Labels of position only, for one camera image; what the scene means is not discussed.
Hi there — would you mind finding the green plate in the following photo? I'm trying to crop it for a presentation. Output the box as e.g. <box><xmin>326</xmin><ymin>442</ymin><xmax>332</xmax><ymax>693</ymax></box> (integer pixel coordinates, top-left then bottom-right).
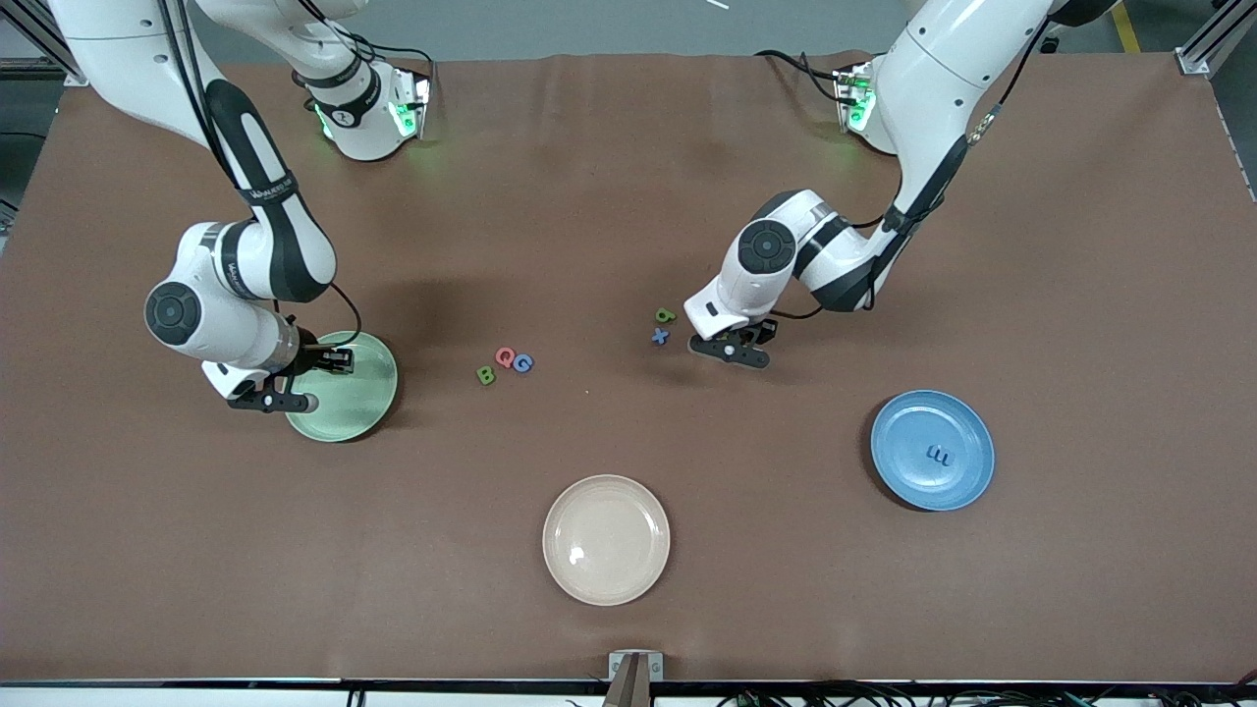
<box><xmin>285</xmin><ymin>330</ymin><xmax>400</xmax><ymax>443</ymax></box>

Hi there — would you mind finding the brown table mat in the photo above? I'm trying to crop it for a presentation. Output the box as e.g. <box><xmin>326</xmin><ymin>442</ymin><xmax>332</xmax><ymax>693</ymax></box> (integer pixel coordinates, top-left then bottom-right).
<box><xmin>0</xmin><ymin>51</ymin><xmax>1257</xmax><ymax>683</ymax></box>

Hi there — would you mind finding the blue plate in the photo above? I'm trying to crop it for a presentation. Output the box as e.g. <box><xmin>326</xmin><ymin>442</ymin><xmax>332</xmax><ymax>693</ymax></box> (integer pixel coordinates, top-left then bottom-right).
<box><xmin>870</xmin><ymin>390</ymin><xmax>996</xmax><ymax>512</ymax></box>

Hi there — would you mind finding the beige plate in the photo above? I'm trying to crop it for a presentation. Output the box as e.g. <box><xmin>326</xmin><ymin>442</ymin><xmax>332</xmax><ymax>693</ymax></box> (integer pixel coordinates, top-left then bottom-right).
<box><xmin>542</xmin><ymin>474</ymin><xmax>672</xmax><ymax>607</ymax></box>

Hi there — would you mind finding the black left arm base cable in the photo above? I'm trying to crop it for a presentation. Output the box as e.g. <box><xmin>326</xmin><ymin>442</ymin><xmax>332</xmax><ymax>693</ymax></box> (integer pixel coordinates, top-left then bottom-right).
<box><xmin>754</xmin><ymin>49</ymin><xmax>847</xmax><ymax>104</ymax></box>

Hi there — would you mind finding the black arm base cable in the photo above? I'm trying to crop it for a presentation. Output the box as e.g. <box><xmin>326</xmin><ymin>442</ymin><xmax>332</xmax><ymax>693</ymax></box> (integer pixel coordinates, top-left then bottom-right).
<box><xmin>754</xmin><ymin>49</ymin><xmax>847</xmax><ymax>104</ymax></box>
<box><xmin>290</xmin><ymin>0</ymin><xmax>435</xmax><ymax>80</ymax></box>

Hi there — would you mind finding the black right arm base cable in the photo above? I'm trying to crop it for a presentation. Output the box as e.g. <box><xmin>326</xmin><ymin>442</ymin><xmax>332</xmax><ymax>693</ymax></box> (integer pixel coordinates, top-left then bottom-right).
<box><xmin>290</xmin><ymin>0</ymin><xmax>435</xmax><ymax>80</ymax></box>

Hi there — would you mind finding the tan camera mast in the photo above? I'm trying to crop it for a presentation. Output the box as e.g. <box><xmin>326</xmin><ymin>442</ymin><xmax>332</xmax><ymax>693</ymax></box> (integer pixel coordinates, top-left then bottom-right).
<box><xmin>601</xmin><ymin>655</ymin><xmax>657</xmax><ymax>707</ymax></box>

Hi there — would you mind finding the aluminium frame profile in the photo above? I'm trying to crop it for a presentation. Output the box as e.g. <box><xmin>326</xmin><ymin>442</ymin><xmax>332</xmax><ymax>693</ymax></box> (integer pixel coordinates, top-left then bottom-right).
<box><xmin>0</xmin><ymin>0</ymin><xmax>84</xmax><ymax>86</ymax></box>
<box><xmin>1175</xmin><ymin>0</ymin><xmax>1257</xmax><ymax>77</ymax></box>

